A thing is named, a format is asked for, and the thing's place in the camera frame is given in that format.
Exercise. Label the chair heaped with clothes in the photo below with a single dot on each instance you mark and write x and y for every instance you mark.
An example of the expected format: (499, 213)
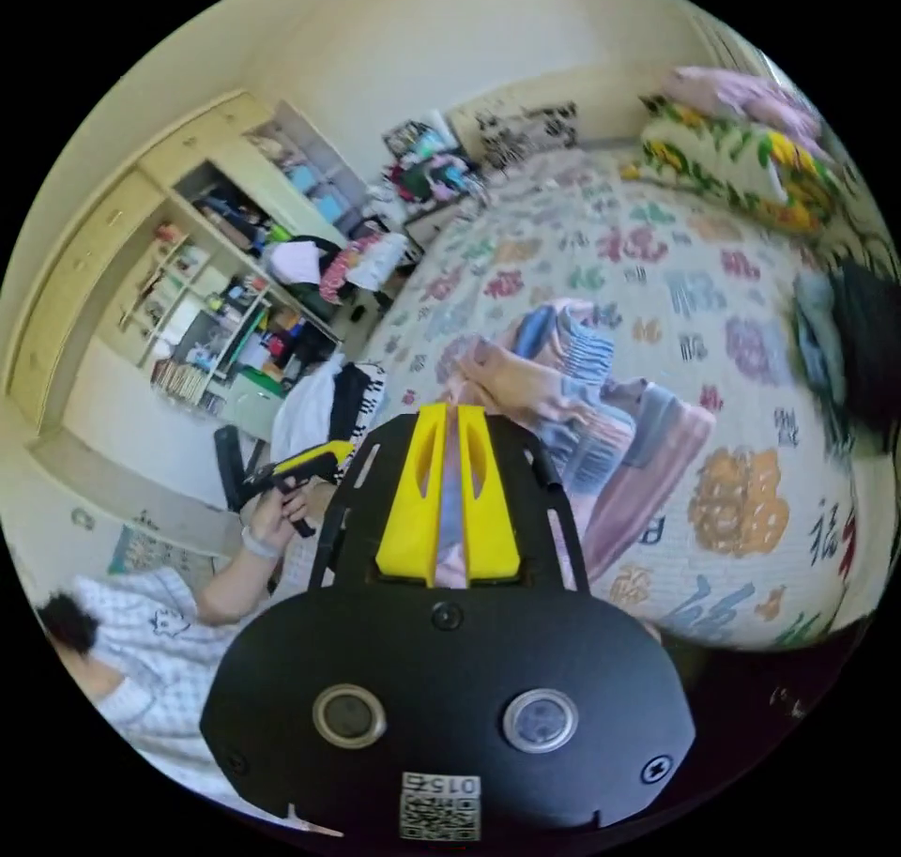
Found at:
(338, 266)

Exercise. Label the person's left forearm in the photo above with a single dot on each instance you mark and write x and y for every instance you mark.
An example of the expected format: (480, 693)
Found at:
(232, 586)

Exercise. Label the black and white striped cloth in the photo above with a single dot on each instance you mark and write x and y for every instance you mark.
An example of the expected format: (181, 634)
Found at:
(359, 396)

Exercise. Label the heap of colourful clothes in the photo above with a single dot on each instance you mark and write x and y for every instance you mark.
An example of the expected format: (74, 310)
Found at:
(429, 160)

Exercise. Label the white bag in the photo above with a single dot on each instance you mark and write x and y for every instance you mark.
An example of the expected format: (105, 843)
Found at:
(306, 406)

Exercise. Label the person's left hand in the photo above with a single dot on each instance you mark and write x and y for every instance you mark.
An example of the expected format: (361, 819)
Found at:
(278, 519)

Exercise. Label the bed with printed quilt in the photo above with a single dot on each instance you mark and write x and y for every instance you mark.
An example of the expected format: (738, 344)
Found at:
(633, 266)

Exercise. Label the floral yellow and green pillow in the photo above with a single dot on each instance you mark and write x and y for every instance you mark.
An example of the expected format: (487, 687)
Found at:
(739, 160)

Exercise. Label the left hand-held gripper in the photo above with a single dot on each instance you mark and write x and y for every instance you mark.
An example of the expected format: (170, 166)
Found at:
(299, 498)

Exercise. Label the person's body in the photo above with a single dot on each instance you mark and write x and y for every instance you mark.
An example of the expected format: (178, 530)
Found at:
(148, 667)

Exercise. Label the cream cupboard with shelves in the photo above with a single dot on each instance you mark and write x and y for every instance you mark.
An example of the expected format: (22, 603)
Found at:
(176, 258)

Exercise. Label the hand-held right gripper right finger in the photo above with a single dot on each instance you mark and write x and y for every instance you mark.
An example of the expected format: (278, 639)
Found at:
(496, 533)

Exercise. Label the pink rolled blanket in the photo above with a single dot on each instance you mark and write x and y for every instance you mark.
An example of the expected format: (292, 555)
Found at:
(746, 97)

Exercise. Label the pink and green striped pants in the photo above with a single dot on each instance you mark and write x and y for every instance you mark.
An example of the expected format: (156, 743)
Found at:
(605, 420)

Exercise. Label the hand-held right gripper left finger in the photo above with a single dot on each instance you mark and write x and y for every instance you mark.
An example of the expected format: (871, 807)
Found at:
(407, 519)

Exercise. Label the pile of clothes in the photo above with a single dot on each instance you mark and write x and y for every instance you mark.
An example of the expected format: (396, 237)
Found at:
(845, 343)

